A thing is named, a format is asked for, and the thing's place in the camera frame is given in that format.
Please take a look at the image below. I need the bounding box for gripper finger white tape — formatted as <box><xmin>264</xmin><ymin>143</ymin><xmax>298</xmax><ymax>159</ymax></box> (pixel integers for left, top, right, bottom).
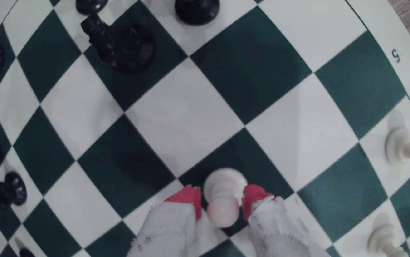
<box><xmin>243</xmin><ymin>183</ymin><xmax>330</xmax><ymax>257</ymax></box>
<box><xmin>127</xmin><ymin>185</ymin><xmax>203</xmax><ymax>257</ymax></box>

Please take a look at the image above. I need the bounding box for white chess pawn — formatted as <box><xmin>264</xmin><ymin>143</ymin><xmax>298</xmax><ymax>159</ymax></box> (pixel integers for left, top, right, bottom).
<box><xmin>384</xmin><ymin>127</ymin><xmax>410</xmax><ymax>173</ymax></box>
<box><xmin>203</xmin><ymin>168</ymin><xmax>247</xmax><ymax>228</ymax></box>
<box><xmin>367</xmin><ymin>223</ymin><xmax>410</xmax><ymax>257</ymax></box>

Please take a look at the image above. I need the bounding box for black chess knight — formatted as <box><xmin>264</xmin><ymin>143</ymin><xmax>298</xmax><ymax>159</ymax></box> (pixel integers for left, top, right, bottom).
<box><xmin>80</xmin><ymin>12</ymin><xmax>156</xmax><ymax>74</ymax></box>
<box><xmin>0</xmin><ymin>171</ymin><xmax>28</xmax><ymax>219</ymax></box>

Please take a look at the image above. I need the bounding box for black chess piece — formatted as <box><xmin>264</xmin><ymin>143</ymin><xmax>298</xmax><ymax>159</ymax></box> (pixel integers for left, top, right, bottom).
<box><xmin>175</xmin><ymin>0</ymin><xmax>220</xmax><ymax>26</ymax></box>
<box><xmin>75</xmin><ymin>0</ymin><xmax>109</xmax><ymax>15</ymax></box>

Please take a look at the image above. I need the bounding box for green and white chessboard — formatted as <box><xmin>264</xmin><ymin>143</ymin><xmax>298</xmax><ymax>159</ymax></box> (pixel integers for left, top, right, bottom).
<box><xmin>0</xmin><ymin>0</ymin><xmax>410</xmax><ymax>257</ymax></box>

